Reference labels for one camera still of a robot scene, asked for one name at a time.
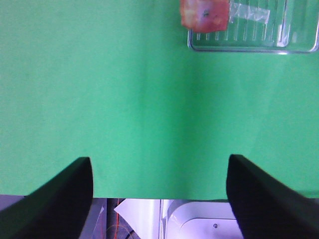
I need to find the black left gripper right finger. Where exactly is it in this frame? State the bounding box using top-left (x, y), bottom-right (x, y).
top-left (226, 154), bottom-right (319, 239)

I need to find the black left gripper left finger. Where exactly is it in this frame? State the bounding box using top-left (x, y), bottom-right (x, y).
top-left (0, 157), bottom-right (93, 239)

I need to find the bacon strip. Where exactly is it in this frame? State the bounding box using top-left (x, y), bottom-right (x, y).
top-left (179, 0), bottom-right (230, 33)

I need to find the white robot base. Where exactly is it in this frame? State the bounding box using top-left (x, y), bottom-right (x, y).
top-left (114, 199), bottom-right (243, 239)

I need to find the green tablecloth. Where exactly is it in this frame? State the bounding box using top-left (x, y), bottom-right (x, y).
top-left (0, 0), bottom-right (319, 200)

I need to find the left clear plastic tray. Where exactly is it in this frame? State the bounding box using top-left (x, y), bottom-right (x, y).
top-left (187, 0), bottom-right (319, 54)

